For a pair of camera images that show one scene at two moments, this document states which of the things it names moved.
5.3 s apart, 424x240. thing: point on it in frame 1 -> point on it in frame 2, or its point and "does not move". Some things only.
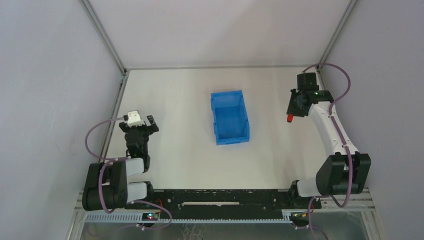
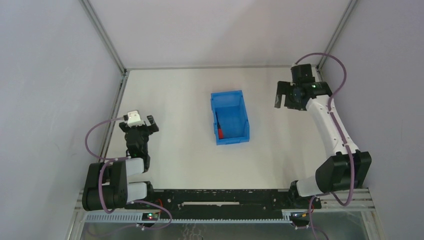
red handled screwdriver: (289, 118) -> (220, 131)
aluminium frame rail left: (108, 45) does not move
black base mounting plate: (221, 201) does not move
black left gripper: (139, 128) does not move
